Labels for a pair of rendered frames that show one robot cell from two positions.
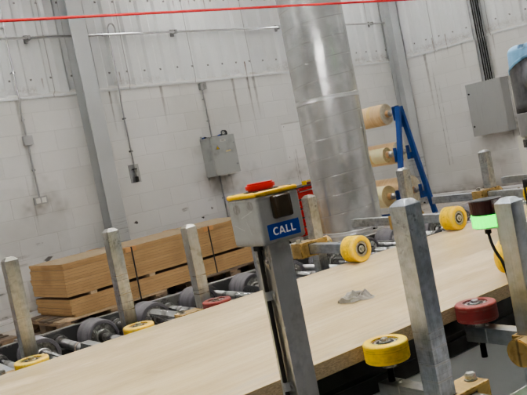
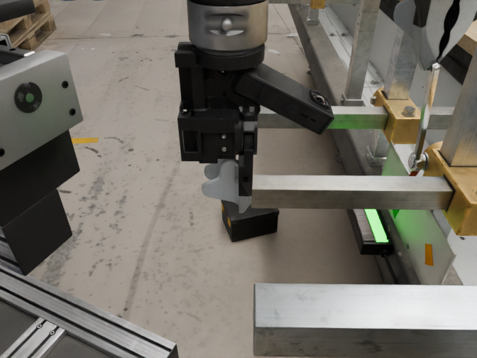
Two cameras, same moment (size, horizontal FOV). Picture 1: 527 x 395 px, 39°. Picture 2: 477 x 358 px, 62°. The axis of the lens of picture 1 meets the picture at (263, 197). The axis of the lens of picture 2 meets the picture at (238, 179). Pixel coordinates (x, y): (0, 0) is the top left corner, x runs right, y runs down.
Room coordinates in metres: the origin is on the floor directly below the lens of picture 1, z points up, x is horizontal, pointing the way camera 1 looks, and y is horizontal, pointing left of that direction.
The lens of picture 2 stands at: (1.31, -0.93, 1.15)
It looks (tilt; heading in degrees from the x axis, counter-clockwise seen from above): 36 degrees down; 126
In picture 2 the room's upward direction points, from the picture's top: straight up
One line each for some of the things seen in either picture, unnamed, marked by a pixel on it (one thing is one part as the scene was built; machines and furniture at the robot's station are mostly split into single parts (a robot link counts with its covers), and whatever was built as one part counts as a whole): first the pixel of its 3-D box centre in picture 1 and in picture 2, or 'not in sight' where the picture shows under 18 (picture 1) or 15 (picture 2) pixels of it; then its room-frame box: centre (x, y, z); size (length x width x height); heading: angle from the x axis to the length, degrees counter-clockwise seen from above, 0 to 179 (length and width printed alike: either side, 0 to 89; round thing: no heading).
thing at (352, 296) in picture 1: (354, 294); not in sight; (1.69, -0.16, 0.91); 0.09 x 0.07 x 0.02; 101
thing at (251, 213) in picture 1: (266, 218); not in sight; (0.99, 0.00, 1.18); 0.07 x 0.07 x 0.08; 35
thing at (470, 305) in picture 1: (479, 327); not in sight; (1.43, -0.36, 0.85); 0.08 x 0.08 x 0.11
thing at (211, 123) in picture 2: not in sight; (221, 101); (1.06, -0.62, 0.97); 0.09 x 0.08 x 0.12; 35
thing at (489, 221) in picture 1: (488, 219); not in sight; (1.32, -0.39, 1.08); 0.06 x 0.06 x 0.02
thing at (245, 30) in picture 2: not in sight; (228, 23); (1.07, -0.62, 1.05); 0.08 x 0.08 x 0.05
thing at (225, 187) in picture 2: not in sight; (226, 190); (1.07, -0.63, 0.86); 0.06 x 0.03 x 0.09; 35
